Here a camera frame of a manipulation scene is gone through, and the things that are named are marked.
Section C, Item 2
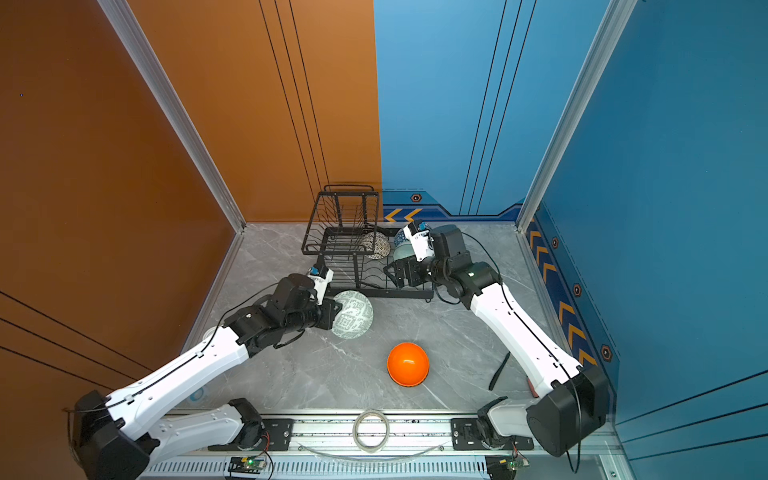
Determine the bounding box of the blue triangle patterned bowl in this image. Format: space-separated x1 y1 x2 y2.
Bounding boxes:
393 227 410 248

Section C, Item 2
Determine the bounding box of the green circuit board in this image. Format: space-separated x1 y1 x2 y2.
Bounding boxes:
485 456 530 480
227 456 270 477

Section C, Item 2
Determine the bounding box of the clear coiled tube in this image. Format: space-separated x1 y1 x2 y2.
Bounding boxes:
351 409 391 454

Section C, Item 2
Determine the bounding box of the brown patterned bowl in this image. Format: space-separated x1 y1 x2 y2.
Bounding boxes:
360 231 391 260

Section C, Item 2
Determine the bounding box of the green geometric patterned bowl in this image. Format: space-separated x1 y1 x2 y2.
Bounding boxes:
332 290 374 340

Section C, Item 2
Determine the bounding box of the aluminium corner post right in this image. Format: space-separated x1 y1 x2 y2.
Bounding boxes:
516 0 637 233

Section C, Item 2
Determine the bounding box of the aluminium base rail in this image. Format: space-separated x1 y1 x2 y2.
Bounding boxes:
140 411 634 479

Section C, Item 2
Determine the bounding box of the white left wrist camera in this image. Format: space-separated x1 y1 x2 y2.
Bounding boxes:
307 266 334 305

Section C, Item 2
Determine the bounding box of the aluminium corner post left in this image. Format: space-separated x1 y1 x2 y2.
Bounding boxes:
98 0 246 234

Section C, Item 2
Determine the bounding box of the green spiral bowl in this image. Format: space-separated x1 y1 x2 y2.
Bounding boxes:
393 242 415 261

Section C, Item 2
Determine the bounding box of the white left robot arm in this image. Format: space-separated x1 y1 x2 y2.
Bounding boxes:
70 267 342 479

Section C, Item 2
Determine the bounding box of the right green circuit board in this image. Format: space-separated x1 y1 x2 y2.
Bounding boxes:
485 456 530 480

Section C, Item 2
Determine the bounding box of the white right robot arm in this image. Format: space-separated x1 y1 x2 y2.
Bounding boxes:
402 221 610 457

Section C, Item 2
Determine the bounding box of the left green circuit board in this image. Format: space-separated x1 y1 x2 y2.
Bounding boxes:
227 456 270 477

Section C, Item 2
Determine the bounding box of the orange bowl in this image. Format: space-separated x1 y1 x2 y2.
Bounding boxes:
387 342 430 388

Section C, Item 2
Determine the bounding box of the aluminium corner post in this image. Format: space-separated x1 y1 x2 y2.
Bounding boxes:
98 0 246 234
516 0 637 233

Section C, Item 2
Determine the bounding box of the black wire dish rack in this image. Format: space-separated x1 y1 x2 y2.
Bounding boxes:
301 184 434 302

